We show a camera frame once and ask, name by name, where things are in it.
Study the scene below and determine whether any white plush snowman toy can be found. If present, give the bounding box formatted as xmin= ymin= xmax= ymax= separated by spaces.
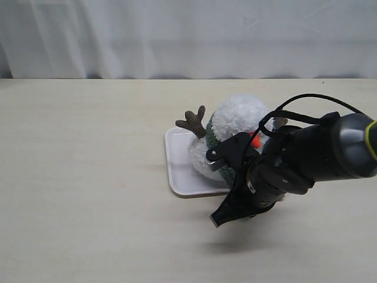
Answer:
xmin=175 ymin=94 xmax=271 ymax=189

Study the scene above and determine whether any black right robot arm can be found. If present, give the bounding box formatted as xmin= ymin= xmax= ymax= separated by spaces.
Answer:
xmin=206 ymin=112 xmax=376 ymax=226

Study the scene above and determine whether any green knitted scarf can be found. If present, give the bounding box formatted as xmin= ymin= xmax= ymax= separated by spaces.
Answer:
xmin=205 ymin=114 xmax=235 ymax=190

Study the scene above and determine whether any white backdrop curtain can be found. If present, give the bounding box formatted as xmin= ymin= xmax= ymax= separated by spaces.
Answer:
xmin=1 ymin=1 xmax=376 ymax=79

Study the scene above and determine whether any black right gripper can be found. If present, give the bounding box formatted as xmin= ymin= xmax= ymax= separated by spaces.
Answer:
xmin=210 ymin=159 xmax=315 ymax=228

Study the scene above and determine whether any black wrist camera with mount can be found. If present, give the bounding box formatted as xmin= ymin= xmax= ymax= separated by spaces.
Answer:
xmin=205 ymin=132 xmax=259 ymax=170

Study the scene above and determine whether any white rectangular plastic tray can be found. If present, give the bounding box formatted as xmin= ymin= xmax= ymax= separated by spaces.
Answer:
xmin=164 ymin=127 xmax=229 ymax=198

